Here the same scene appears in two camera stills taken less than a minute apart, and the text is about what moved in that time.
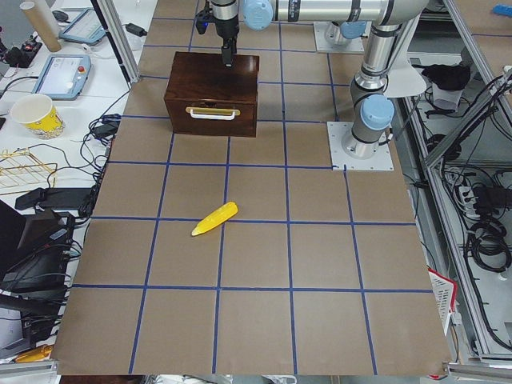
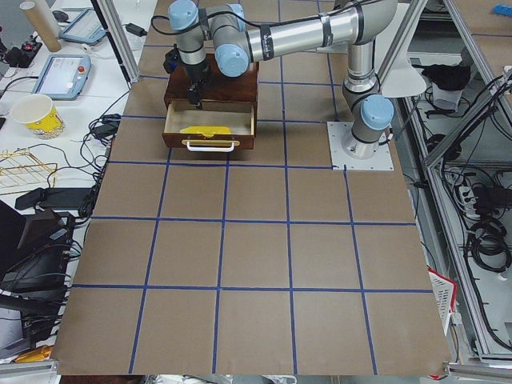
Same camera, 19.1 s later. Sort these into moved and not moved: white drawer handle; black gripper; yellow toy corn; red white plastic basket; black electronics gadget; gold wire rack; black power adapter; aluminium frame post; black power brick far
Moved: black gripper; white drawer handle; yellow toy corn
Not moved: black power brick far; aluminium frame post; black power adapter; gold wire rack; red white plastic basket; black electronics gadget
